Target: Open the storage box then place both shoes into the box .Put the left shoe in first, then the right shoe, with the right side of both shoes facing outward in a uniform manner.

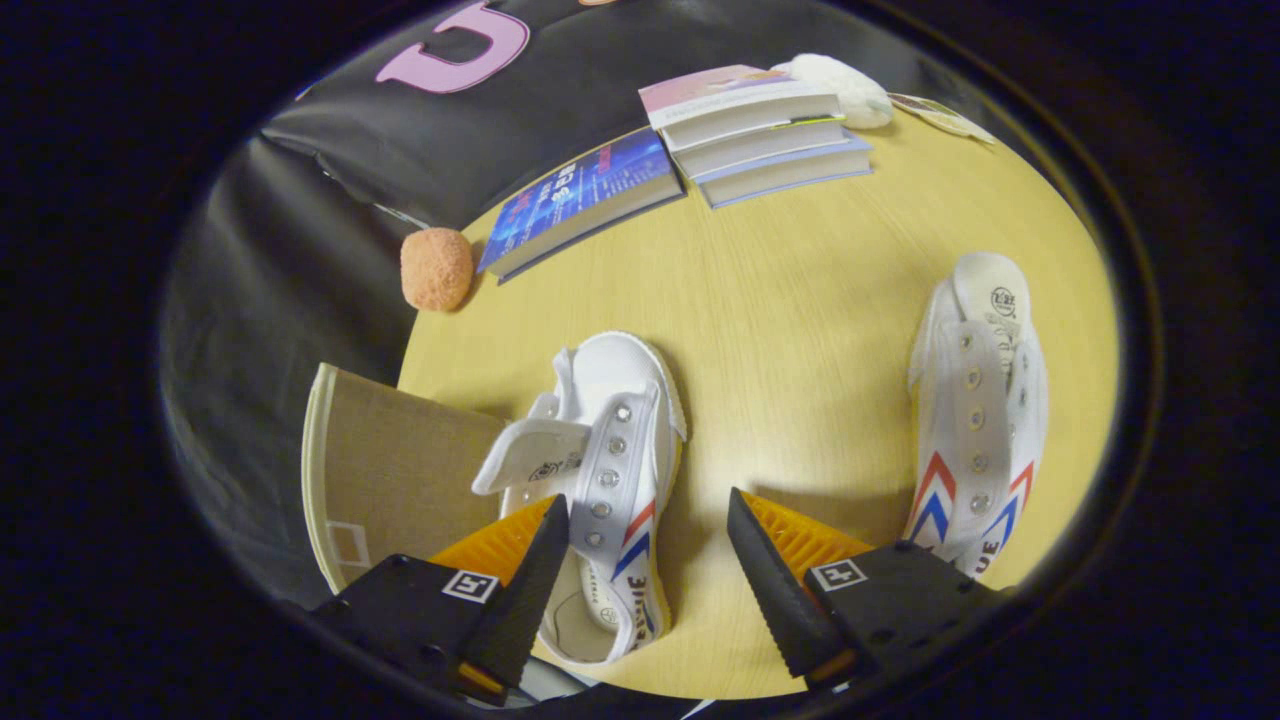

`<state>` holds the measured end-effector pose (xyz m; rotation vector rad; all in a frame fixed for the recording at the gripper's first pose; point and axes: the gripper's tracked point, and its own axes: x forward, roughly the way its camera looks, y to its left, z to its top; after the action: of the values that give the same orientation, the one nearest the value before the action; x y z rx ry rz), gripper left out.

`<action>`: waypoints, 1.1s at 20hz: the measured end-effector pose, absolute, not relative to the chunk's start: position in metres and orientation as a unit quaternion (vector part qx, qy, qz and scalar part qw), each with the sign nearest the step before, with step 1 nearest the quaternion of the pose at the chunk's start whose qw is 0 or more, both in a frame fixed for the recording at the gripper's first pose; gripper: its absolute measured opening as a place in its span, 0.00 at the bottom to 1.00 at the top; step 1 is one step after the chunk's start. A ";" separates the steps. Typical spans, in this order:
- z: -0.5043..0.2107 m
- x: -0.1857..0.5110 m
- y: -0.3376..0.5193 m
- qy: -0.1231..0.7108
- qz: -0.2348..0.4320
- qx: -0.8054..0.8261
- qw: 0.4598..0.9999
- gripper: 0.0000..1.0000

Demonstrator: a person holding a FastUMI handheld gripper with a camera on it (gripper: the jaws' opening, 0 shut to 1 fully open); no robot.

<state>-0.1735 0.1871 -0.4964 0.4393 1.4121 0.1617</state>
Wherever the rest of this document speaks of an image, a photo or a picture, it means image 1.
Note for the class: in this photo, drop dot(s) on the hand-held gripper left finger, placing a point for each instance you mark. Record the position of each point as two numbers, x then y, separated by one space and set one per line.
520 610

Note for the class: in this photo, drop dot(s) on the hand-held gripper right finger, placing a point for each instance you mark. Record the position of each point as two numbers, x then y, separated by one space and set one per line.
780 600

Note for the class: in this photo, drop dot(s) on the beige fabric storage box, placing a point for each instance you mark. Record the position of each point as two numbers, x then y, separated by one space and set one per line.
400 460

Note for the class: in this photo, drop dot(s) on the white canvas shoe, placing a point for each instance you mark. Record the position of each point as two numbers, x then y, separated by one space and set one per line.
620 440
975 400

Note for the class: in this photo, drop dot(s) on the orange fluffy ball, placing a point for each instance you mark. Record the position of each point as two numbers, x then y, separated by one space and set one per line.
437 268

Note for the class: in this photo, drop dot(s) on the pale blue cover book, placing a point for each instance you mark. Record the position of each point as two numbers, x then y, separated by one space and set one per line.
790 178

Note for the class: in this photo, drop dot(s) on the grey book with green tab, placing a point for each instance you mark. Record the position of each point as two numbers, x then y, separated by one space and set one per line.
770 148

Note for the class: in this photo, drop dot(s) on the pink cover book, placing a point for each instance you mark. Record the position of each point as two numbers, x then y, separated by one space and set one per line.
740 105

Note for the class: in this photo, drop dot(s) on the white divided grain plate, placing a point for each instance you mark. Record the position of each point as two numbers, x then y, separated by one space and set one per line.
940 117

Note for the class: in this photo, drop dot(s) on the white fluffy ball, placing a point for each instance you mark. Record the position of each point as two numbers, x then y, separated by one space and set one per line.
845 90

